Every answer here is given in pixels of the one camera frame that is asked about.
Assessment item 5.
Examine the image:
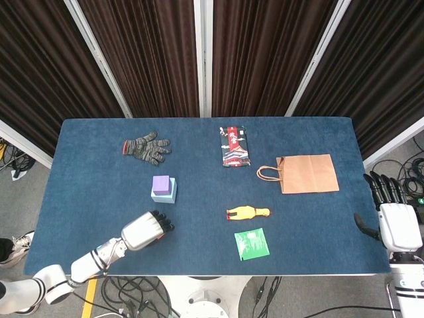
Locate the blue fabric table cover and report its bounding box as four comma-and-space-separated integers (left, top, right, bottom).
23, 117, 392, 276

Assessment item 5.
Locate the yellow rubber chicken toy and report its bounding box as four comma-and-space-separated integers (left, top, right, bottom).
226, 205, 272, 221

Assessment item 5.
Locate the yellow floor tape strip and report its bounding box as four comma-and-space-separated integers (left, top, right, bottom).
81, 278, 99, 318

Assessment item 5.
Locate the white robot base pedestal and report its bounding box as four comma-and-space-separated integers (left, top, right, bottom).
158, 276, 254, 318

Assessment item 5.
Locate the grey knit work glove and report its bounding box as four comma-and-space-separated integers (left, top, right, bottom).
122, 131, 172, 166

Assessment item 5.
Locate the white sneaker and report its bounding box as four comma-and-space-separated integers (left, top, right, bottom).
0, 230, 36, 266

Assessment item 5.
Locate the brown paper bag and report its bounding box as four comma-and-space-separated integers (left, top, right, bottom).
256, 153, 340, 195

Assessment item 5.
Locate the dark brown curtain panel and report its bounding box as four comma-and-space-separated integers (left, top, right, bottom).
211, 0, 339, 117
78, 0, 201, 119
293, 0, 424, 160
0, 0, 126, 157

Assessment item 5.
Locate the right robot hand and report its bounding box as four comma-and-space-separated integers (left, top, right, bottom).
353, 172, 423, 253

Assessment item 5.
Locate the white partition post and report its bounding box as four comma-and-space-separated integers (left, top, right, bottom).
193, 0, 213, 118
284, 0, 352, 117
0, 119, 54, 169
64, 0, 133, 119
362, 115, 424, 170

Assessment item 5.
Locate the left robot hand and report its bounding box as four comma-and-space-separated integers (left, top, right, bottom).
121, 210, 176, 252

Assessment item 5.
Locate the light blue cube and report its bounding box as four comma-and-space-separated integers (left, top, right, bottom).
150, 177, 178, 204

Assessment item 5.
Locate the long black floor cable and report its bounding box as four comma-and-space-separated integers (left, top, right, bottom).
217, 304, 402, 315

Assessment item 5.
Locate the purple cube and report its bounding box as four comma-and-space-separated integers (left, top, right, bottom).
152, 176, 171, 195

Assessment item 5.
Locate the red patterned packet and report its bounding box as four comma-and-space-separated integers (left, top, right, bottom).
219, 125, 252, 168

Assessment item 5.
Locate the white table frame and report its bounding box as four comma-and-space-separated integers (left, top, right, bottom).
64, 273, 380, 279

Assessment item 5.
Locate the green foil sachet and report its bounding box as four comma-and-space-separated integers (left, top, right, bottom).
234, 227, 271, 262

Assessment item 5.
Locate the black floor cable bundle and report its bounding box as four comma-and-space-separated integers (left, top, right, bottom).
0, 138, 36, 175
372, 138, 424, 208
74, 276, 182, 318

